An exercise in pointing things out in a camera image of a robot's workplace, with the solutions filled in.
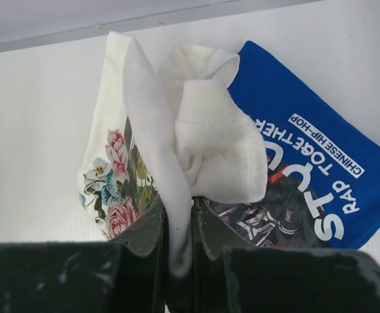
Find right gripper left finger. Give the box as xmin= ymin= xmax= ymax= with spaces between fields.
xmin=0 ymin=198 xmax=168 ymax=312

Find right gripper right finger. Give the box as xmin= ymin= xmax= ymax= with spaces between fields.
xmin=182 ymin=198 xmax=380 ymax=312

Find white t shirt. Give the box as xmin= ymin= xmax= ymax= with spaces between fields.
xmin=78 ymin=32 xmax=268 ymax=278

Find blue folded t shirt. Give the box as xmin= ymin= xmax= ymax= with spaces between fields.
xmin=206 ymin=41 xmax=380 ymax=249

